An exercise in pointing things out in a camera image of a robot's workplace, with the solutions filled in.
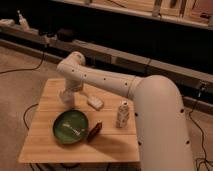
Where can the green bowl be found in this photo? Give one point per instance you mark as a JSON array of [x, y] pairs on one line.
[[70, 127]]

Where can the red chili pepper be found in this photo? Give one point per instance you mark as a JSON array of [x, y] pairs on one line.
[[94, 132]]

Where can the black device on ledge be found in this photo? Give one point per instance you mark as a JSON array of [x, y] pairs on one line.
[[66, 35]]

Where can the white ceramic bottle figurine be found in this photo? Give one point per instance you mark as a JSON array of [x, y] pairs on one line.
[[122, 115]]

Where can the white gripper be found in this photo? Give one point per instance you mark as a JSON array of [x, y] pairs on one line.
[[67, 96]]

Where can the white spray bottle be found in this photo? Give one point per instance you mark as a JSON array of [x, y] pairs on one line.
[[23, 22]]

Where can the wooden table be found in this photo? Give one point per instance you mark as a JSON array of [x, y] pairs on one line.
[[110, 145]]

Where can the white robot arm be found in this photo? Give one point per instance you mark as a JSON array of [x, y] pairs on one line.
[[161, 126]]

